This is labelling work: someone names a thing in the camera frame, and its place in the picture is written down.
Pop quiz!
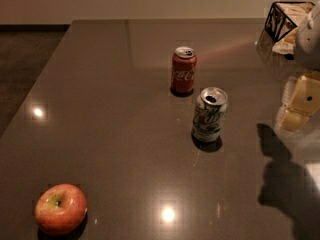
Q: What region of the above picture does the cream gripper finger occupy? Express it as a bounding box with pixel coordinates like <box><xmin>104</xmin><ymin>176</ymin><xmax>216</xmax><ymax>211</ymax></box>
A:
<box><xmin>278</xmin><ymin>75</ymin><xmax>320</xmax><ymax>132</ymax></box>

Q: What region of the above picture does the white green 7up can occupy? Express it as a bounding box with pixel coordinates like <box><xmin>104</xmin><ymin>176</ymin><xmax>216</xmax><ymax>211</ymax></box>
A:
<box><xmin>192</xmin><ymin>87</ymin><xmax>228</xmax><ymax>143</ymax></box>

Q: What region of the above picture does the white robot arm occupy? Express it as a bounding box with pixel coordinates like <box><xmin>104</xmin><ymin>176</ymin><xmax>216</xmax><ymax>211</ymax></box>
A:
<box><xmin>277</xmin><ymin>2</ymin><xmax>320</xmax><ymax>131</ymax></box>

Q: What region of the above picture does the red coca-cola can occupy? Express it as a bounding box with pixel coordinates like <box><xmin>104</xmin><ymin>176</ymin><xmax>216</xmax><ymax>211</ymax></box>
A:
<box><xmin>170</xmin><ymin>46</ymin><xmax>197</xmax><ymax>96</ymax></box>

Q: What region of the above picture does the red apple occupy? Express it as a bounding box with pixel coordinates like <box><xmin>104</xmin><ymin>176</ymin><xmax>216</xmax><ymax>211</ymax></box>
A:
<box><xmin>34</xmin><ymin>184</ymin><xmax>87</xmax><ymax>236</ymax></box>

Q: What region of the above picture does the black wire basket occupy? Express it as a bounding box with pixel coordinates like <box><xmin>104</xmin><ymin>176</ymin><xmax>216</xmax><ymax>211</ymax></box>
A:
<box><xmin>265</xmin><ymin>1</ymin><xmax>315</xmax><ymax>42</ymax></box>

